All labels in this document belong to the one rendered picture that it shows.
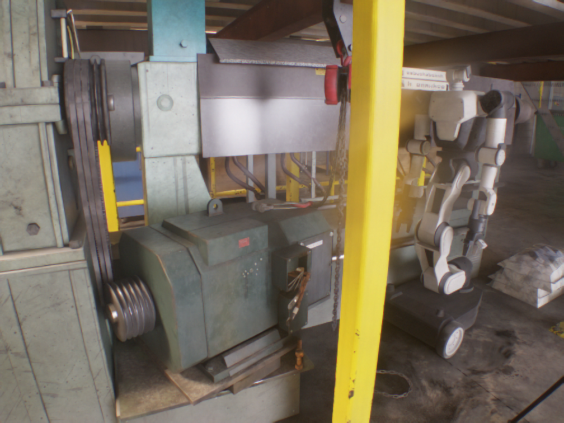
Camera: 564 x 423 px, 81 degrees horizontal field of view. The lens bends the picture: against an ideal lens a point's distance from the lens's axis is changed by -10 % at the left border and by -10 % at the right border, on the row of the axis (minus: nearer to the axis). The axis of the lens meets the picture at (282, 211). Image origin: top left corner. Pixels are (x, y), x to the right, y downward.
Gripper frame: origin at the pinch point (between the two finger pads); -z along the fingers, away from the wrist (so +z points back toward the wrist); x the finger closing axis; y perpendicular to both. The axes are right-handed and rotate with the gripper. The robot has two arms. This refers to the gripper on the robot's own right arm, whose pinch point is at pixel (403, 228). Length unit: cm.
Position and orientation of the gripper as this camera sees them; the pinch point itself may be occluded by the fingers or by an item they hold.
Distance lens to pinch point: 229.2
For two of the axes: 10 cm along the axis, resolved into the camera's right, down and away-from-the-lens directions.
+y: 5.6, 2.3, -8.0
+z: 1.6, -9.7, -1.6
